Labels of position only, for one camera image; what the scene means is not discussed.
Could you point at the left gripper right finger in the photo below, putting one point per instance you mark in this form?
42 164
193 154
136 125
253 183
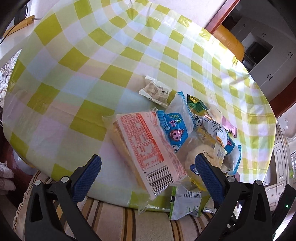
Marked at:
243 211

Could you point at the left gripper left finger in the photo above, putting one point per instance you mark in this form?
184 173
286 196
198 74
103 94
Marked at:
42 221

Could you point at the pink wafer biscuit package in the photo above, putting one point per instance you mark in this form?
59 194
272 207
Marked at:
141 141

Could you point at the ornate white sideboard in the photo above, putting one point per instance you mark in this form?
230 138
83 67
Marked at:
280 171

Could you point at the striped upholstered chair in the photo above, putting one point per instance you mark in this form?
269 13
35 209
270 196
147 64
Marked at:
112 222

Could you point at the white green snack packet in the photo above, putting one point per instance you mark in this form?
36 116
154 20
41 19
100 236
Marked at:
187 202

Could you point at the round bun clear package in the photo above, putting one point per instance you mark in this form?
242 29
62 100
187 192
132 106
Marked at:
201 142

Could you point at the pink candy wrapper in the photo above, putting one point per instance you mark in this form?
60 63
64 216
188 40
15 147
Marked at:
231 129

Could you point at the white orange snack packet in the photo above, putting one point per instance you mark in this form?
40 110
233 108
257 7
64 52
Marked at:
215 130

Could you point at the blue cartoon snack packet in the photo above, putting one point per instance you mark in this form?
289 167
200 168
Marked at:
176 121

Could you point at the dark green candy packet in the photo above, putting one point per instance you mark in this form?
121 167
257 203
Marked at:
196 106

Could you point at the green checkered tablecloth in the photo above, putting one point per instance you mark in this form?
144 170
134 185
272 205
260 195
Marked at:
88 59

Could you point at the beige dumpling snack packet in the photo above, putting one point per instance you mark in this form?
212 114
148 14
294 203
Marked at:
156 91

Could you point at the white cabinet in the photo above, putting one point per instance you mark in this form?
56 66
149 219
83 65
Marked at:
269 56

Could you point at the orange leather chair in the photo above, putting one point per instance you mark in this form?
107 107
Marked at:
229 41

